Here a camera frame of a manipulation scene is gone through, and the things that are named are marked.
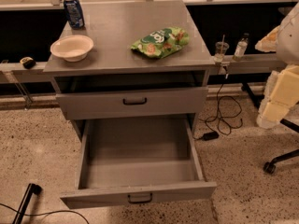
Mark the grey drawer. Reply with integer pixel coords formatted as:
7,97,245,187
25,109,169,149
61,116,216,209
56,87,207,119

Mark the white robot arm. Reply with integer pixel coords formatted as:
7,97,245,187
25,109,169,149
255,3,299,129

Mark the grey drawer cabinet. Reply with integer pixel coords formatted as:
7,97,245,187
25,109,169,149
45,0,214,142

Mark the small clear bottle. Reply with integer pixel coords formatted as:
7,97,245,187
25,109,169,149
233,33,249,61

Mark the clear plastic cup with straw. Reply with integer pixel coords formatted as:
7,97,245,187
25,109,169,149
214,35,229,63

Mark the black office chair base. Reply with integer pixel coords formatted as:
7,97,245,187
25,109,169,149
241,81,299,175

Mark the green chip bag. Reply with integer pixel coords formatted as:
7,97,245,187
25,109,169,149
131,27,190,59

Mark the white bowl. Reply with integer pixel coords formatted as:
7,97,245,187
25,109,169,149
50,35,93,62

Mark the blue soda can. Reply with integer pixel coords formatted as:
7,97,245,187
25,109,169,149
64,0,85,29

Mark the black yellow tape measure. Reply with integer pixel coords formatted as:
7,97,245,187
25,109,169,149
20,57,36,69

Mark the grey window ledge rail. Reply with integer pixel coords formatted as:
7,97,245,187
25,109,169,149
0,53,286,84

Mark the black power adapter cable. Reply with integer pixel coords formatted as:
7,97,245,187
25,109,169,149
193,66,244,142

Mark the black stand with cable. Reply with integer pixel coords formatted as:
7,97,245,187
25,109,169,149
0,183,90,224

